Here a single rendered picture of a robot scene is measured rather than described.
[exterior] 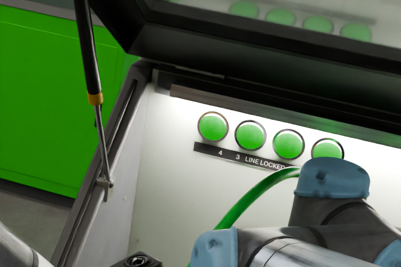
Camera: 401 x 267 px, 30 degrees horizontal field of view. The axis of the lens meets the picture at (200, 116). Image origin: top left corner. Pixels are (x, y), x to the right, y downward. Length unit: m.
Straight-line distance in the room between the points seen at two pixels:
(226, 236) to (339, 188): 0.17
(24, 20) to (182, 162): 2.52
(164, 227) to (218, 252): 0.62
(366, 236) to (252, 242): 0.12
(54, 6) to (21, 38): 0.24
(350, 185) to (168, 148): 0.48
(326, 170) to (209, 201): 0.46
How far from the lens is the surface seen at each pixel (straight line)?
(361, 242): 0.71
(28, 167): 3.85
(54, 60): 3.61
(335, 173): 0.78
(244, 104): 1.11
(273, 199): 1.19
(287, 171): 0.92
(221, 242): 0.64
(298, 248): 0.60
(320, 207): 0.78
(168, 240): 1.26
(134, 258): 0.79
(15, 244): 0.68
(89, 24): 0.89
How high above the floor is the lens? 1.77
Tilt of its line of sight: 19 degrees down
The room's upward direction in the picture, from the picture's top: 9 degrees clockwise
